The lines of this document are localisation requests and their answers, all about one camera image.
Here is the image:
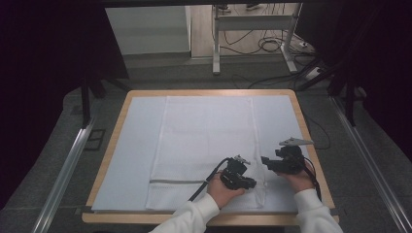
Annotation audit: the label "black cables on floor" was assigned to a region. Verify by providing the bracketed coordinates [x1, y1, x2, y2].
[223, 28, 294, 56]

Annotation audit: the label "light blue cloth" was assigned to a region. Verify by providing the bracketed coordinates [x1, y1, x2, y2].
[145, 95, 266, 211]

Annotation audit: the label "black stand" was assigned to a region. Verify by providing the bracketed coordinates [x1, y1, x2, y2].
[296, 57, 358, 128]
[80, 76, 131, 128]

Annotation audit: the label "white power strip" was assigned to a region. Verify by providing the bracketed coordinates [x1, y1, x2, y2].
[304, 66, 326, 81]

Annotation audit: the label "aluminium rail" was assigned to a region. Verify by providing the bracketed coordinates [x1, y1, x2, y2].
[329, 96, 412, 233]
[31, 118, 97, 233]

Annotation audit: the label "white panel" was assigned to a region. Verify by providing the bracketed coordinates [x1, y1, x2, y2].
[105, 5, 191, 56]

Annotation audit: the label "black floor grate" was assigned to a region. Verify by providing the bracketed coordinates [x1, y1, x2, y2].
[84, 128, 107, 151]

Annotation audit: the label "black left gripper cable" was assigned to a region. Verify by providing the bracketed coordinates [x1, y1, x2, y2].
[188, 157, 231, 202]

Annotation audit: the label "grey metal desk frame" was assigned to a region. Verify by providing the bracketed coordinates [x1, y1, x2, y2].
[212, 3, 304, 76]

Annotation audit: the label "black curtain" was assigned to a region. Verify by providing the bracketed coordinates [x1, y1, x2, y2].
[295, 0, 412, 161]
[0, 0, 129, 210]

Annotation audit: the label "thin black floor cable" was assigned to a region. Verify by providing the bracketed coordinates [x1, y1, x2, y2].
[305, 116, 331, 150]

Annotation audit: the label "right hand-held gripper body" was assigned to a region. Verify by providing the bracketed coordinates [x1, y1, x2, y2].
[274, 137, 315, 175]

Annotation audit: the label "person's left hand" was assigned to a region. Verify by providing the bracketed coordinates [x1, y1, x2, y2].
[206, 174, 246, 210]

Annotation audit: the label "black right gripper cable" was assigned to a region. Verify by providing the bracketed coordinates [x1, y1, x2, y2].
[302, 156, 323, 202]

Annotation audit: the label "person's right hand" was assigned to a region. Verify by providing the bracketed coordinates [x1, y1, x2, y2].
[276, 163, 316, 194]

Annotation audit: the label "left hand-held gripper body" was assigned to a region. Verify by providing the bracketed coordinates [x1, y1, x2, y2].
[220, 154, 252, 188]

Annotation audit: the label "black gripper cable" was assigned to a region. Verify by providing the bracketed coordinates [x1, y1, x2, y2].
[188, 157, 231, 202]
[302, 156, 323, 202]

